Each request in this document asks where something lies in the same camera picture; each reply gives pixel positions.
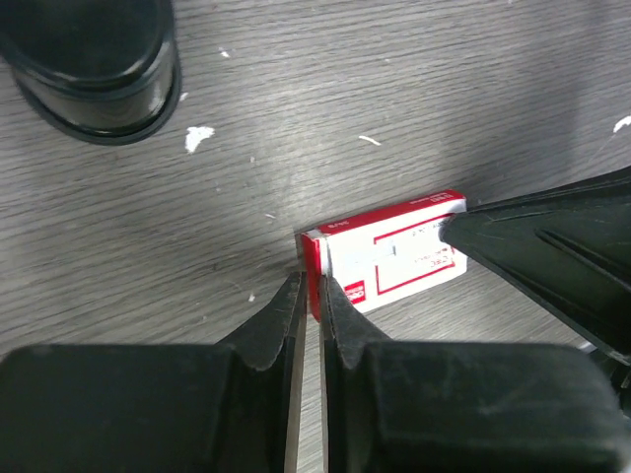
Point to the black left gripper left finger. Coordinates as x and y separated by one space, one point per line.
256 409

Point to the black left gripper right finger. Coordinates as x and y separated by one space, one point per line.
348 400

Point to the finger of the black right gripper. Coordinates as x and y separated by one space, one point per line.
566 248

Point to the red white staple box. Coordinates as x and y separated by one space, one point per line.
385 255

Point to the black stapler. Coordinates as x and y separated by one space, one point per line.
103 72

